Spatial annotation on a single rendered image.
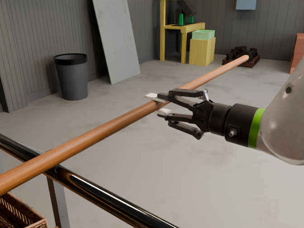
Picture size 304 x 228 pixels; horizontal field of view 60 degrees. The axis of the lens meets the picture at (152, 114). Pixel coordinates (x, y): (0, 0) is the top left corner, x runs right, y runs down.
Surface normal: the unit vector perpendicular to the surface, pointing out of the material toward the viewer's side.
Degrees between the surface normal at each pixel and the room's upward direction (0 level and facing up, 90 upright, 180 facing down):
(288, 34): 90
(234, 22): 90
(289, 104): 48
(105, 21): 78
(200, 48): 90
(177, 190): 0
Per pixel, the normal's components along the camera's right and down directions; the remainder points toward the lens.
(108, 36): 0.84, 0.01
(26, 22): 0.86, 0.21
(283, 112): -0.67, -0.44
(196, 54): -0.47, 0.35
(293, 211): 0.00, -0.92
